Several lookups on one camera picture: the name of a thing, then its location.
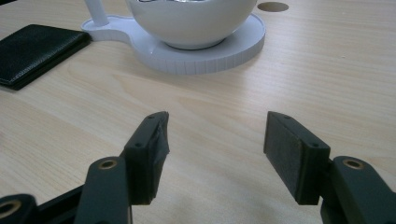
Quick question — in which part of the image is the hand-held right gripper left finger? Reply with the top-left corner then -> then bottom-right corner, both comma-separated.
120,111 -> 171,206

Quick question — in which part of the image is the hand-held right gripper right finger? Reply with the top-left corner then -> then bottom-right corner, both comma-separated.
262,110 -> 332,206

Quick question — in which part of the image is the white bowl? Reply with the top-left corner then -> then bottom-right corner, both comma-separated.
124,0 -> 259,51

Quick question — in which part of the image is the black box device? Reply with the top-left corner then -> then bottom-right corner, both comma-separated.
0,23 -> 92,91

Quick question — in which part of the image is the white stand with post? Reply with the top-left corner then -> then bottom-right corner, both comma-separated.
80,0 -> 267,76

